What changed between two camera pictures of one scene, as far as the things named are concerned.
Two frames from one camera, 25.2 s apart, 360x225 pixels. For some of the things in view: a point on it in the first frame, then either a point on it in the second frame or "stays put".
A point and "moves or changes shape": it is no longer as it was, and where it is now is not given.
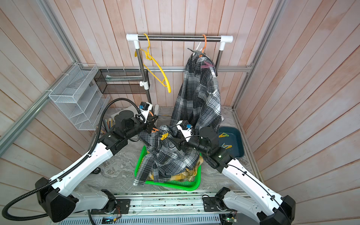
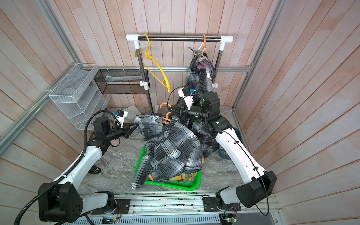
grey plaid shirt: [166, 160] moves or changes shape
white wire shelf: [76, 94] stays put
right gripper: [180, 145] → [185, 114]
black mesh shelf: [121, 81] stays put
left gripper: [150, 123] → [127, 131]
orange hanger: [154, 129] → [166, 120]
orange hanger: [205, 42] stays put
